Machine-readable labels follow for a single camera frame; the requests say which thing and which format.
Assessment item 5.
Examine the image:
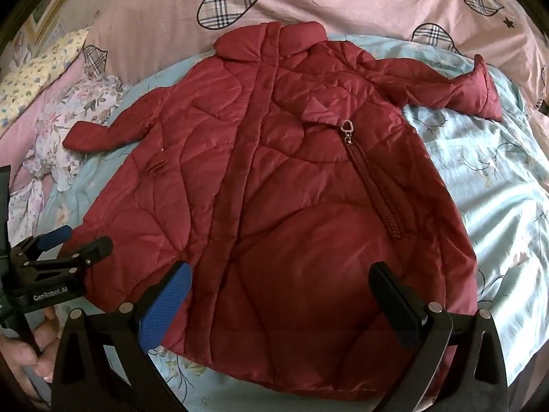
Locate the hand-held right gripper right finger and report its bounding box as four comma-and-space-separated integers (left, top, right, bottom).
369, 261, 510, 412

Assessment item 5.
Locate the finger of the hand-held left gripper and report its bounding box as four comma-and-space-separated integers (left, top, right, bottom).
26, 236, 114, 274
11, 225, 73, 263

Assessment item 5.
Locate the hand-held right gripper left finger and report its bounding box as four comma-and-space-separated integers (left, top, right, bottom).
51, 261, 194, 412

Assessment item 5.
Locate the red quilted jacket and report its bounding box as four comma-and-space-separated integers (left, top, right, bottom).
62, 21, 503, 402

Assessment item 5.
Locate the person's left hand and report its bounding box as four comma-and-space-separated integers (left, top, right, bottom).
0, 308, 61, 398

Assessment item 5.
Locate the plain pink cloth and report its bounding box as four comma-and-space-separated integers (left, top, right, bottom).
0, 58, 89, 190

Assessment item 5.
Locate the white pink floral cloth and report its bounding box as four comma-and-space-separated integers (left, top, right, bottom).
9, 73, 126, 241

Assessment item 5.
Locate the light blue floral bedsheet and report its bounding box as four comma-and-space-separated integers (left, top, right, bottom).
43, 32, 549, 412

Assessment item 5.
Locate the yellow floral pillow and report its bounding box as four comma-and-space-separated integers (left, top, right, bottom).
0, 28, 91, 127

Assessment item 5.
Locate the pink duvet with plaid hearts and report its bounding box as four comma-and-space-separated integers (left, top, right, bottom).
81, 0, 549, 121

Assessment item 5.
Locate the gold picture frame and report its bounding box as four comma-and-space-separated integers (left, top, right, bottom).
17, 0, 108, 48

